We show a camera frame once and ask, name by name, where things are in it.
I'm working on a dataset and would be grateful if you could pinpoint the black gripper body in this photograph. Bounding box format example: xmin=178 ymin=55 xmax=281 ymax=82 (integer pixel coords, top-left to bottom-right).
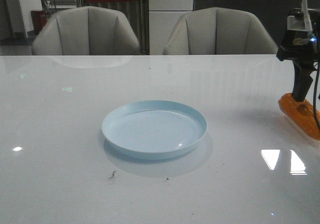
xmin=276 ymin=28 xmax=320 ymax=62

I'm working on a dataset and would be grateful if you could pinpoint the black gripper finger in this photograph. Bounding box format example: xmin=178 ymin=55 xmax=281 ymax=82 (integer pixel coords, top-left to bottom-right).
xmin=291 ymin=60 xmax=316 ymax=102

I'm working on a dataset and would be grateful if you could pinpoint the orange plastic corn cob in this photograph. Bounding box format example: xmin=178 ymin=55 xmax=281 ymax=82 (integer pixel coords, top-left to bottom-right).
xmin=278 ymin=93 xmax=320 ymax=141

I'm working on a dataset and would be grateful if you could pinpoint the light blue round plate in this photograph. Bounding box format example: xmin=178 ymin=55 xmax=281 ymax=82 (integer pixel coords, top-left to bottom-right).
xmin=101 ymin=100 xmax=207 ymax=160

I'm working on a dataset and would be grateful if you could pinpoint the dark grey counter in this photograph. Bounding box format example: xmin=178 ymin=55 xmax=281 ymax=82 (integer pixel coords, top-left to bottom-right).
xmin=193 ymin=0 xmax=320 ymax=55

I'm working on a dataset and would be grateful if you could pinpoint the right grey upholstered chair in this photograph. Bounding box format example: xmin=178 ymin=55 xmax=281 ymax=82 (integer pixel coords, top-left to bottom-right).
xmin=163 ymin=7 xmax=278 ymax=55

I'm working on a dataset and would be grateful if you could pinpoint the grey upholstered chair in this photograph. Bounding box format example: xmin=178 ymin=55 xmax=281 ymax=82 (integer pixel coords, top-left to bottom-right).
xmin=163 ymin=7 xmax=278 ymax=55
xmin=31 ymin=6 xmax=140 ymax=55

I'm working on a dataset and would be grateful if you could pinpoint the white cabinet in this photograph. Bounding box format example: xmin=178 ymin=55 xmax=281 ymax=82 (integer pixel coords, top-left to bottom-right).
xmin=148 ymin=0 xmax=193 ymax=55

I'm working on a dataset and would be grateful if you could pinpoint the left grey upholstered chair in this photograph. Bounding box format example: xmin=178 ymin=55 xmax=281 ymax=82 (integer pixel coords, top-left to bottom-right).
xmin=31 ymin=6 xmax=140 ymax=55

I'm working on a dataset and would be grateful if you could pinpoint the red trash bin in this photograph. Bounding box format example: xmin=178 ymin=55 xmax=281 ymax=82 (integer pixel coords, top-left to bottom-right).
xmin=30 ymin=10 xmax=47 ymax=34

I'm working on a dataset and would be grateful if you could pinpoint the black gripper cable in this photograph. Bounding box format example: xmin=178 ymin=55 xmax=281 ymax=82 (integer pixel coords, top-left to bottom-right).
xmin=312 ymin=61 xmax=320 ymax=132

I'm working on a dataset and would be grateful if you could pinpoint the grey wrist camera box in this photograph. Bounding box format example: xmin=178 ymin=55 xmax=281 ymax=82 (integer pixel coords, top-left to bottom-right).
xmin=286 ymin=8 xmax=320 ymax=32

